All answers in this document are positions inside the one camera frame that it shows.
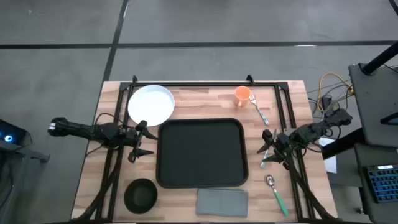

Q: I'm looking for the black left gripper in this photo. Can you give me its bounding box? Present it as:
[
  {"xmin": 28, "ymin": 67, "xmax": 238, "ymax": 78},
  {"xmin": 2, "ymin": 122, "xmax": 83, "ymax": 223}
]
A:
[{"xmin": 123, "ymin": 120, "xmax": 159, "ymax": 164}]

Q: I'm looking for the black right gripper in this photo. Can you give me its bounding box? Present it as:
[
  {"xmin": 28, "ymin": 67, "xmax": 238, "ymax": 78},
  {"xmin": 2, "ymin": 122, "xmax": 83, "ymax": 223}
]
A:
[{"xmin": 257, "ymin": 129, "xmax": 296, "ymax": 170}]

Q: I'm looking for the white round plate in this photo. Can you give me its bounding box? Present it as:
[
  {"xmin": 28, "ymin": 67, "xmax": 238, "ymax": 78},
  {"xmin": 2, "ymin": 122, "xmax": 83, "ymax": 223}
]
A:
[{"xmin": 127, "ymin": 84, "xmax": 175, "ymax": 128}]

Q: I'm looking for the silver fork patterned handle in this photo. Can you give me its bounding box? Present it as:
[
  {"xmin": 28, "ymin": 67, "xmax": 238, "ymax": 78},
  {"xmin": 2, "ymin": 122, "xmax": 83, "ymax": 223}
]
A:
[{"xmin": 248, "ymin": 93, "xmax": 270, "ymax": 126}]

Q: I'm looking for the black round bowl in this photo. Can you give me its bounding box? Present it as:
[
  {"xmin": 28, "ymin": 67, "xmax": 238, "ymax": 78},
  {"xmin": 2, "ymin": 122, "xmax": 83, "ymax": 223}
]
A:
[{"xmin": 123, "ymin": 178, "xmax": 159, "ymax": 215}]

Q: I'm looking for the orange plastic mug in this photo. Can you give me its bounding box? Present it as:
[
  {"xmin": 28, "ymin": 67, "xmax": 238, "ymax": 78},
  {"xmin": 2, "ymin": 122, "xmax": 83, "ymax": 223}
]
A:
[{"xmin": 234, "ymin": 85, "xmax": 252, "ymax": 108}]

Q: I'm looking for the grey napkin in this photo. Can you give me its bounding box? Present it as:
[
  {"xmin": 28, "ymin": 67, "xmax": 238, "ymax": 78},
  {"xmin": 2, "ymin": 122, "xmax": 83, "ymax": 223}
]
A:
[{"xmin": 195, "ymin": 187, "xmax": 249, "ymax": 218}]

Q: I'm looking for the black plastic tray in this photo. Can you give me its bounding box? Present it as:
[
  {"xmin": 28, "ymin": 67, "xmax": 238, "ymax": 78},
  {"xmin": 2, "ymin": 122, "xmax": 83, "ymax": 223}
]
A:
[{"xmin": 155, "ymin": 118, "xmax": 249, "ymax": 189}]

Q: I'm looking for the white paper sheet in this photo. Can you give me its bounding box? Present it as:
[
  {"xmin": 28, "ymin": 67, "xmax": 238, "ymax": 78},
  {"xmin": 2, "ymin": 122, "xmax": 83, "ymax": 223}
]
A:
[{"xmin": 318, "ymin": 137, "xmax": 338, "ymax": 174}]

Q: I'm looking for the black diagonal desk bar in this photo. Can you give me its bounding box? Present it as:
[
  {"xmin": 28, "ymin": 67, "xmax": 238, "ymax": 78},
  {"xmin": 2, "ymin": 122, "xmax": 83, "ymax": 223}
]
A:
[{"xmin": 322, "ymin": 127, "xmax": 368, "ymax": 160}]

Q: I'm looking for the dark grey side desk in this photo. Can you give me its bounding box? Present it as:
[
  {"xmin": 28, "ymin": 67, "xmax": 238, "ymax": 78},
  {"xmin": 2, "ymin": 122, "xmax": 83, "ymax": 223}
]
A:
[{"xmin": 348, "ymin": 63, "xmax": 398, "ymax": 147}]

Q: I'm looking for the dark grey keyboard desk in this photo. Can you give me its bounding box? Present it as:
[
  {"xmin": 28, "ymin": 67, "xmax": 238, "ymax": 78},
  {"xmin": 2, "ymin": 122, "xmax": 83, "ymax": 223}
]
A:
[{"xmin": 353, "ymin": 142, "xmax": 398, "ymax": 224}]

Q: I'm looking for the backlit computer keyboard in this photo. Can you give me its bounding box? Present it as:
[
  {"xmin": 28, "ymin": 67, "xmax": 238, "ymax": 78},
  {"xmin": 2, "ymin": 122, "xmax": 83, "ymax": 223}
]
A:
[{"xmin": 363, "ymin": 164, "xmax": 398, "ymax": 205}]

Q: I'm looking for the grey metal stand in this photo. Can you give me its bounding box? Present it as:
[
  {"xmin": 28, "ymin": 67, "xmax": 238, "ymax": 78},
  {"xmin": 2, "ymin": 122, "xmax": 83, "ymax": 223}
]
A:
[{"xmin": 0, "ymin": 144, "xmax": 50, "ymax": 224}]

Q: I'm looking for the black box with blue light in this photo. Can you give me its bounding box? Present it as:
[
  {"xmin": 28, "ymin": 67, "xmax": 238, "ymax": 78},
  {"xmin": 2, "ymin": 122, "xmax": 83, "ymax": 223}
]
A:
[{"xmin": 0, "ymin": 119, "xmax": 32, "ymax": 147}]

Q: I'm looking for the black round pole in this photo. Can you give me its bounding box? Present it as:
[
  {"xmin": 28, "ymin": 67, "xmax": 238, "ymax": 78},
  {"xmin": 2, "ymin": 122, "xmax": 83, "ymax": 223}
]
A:
[{"xmin": 362, "ymin": 40, "xmax": 398, "ymax": 75}]

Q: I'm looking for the silver spoon green handle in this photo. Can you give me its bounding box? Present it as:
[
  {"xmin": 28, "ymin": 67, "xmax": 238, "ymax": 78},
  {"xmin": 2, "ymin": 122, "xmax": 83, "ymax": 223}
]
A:
[{"xmin": 266, "ymin": 174, "xmax": 290, "ymax": 218}]

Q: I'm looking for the black metal table frame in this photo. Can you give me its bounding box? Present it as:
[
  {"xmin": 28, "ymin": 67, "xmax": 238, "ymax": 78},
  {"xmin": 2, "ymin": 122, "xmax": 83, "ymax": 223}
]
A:
[{"xmin": 71, "ymin": 74, "xmax": 337, "ymax": 223}]

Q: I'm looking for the yellow cable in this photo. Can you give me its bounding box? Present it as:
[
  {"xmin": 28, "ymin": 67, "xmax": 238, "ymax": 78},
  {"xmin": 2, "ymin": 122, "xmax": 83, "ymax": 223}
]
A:
[{"xmin": 317, "ymin": 72, "xmax": 354, "ymax": 113}]

